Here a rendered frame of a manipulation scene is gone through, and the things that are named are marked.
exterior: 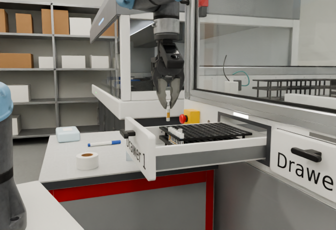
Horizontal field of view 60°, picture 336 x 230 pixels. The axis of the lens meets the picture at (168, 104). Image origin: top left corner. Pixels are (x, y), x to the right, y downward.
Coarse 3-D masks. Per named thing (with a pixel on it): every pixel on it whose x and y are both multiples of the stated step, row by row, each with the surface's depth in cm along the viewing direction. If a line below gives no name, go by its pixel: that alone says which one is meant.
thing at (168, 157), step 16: (240, 128) 94; (160, 144) 95; (192, 144) 73; (208, 144) 74; (224, 144) 76; (240, 144) 77; (256, 144) 79; (160, 160) 70; (176, 160) 71; (192, 160) 73; (208, 160) 74; (224, 160) 76; (240, 160) 78
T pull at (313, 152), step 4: (292, 148) 63; (296, 148) 62; (292, 152) 63; (296, 152) 62; (300, 152) 61; (304, 152) 60; (308, 152) 59; (312, 152) 60; (316, 152) 60; (320, 152) 60; (300, 156) 61; (304, 156) 60; (308, 156) 59; (312, 156) 58; (316, 156) 57; (320, 156) 57; (312, 160) 58; (316, 160) 57; (320, 160) 57
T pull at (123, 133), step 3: (120, 129) 82; (123, 129) 82; (120, 132) 81; (123, 132) 78; (126, 132) 79; (129, 132) 79; (132, 132) 79; (123, 135) 76; (126, 135) 76; (129, 135) 79; (132, 135) 79; (126, 138) 76
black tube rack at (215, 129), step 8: (176, 128) 89; (184, 128) 90; (192, 128) 89; (200, 128) 89; (208, 128) 89; (216, 128) 89; (224, 128) 89; (232, 128) 89; (160, 136) 91; (184, 136) 79; (192, 136) 79; (200, 136) 79; (208, 136) 79; (216, 136) 79; (224, 136) 80; (232, 136) 81; (168, 144) 84
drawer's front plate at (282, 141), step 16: (272, 144) 74; (288, 144) 69; (304, 144) 64; (320, 144) 60; (272, 160) 75; (288, 160) 69; (304, 160) 64; (288, 176) 69; (304, 176) 65; (320, 176) 60; (320, 192) 61
